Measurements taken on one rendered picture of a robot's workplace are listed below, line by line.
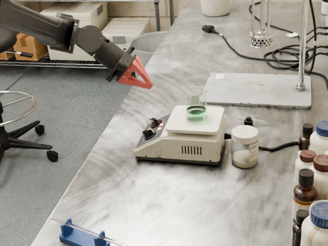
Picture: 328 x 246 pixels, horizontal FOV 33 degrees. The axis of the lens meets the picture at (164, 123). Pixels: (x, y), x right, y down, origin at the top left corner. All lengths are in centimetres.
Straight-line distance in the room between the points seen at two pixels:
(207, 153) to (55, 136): 185
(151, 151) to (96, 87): 227
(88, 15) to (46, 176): 116
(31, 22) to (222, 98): 62
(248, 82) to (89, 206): 67
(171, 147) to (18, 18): 44
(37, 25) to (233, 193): 53
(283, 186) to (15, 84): 276
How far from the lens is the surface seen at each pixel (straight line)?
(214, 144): 121
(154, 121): 131
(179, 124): 123
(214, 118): 125
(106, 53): 129
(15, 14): 105
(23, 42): 368
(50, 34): 121
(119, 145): 135
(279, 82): 162
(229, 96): 153
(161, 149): 124
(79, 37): 122
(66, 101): 337
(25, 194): 259
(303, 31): 151
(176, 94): 158
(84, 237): 107
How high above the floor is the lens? 143
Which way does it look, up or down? 29 degrees down
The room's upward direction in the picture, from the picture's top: 4 degrees counter-clockwise
